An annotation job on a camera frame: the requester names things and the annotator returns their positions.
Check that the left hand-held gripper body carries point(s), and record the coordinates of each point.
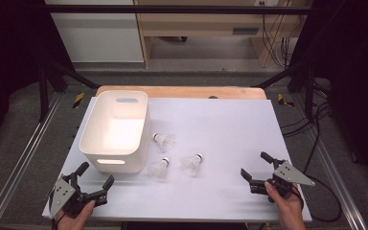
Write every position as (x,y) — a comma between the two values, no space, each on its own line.
(64,196)

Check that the light wooden desk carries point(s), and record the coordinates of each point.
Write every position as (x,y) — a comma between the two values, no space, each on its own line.
(198,24)

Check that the white plastic storage bin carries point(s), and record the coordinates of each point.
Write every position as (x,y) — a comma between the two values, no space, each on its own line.
(115,137)

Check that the white cabinet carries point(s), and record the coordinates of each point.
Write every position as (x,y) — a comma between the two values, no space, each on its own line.
(99,38)

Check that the person's left hand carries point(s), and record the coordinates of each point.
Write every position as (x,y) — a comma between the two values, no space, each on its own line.
(75,222)

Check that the black curtain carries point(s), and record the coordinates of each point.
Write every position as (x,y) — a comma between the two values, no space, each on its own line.
(357,64)
(6,48)

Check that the black metal stand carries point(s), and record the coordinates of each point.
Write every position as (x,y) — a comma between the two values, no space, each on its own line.
(43,96)
(309,92)

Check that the aluminium floor rail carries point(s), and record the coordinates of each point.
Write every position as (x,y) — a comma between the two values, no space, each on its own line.
(20,159)
(351,217)

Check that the white feather shuttlecock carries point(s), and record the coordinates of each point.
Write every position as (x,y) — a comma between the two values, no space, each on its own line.
(159,170)
(163,141)
(191,165)

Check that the black horizontal frame bar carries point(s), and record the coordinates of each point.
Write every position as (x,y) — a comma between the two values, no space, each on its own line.
(172,9)

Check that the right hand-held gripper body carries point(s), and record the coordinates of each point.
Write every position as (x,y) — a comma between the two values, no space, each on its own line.
(284,180)

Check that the person's right hand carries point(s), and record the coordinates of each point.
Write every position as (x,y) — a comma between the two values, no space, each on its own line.
(289,211)

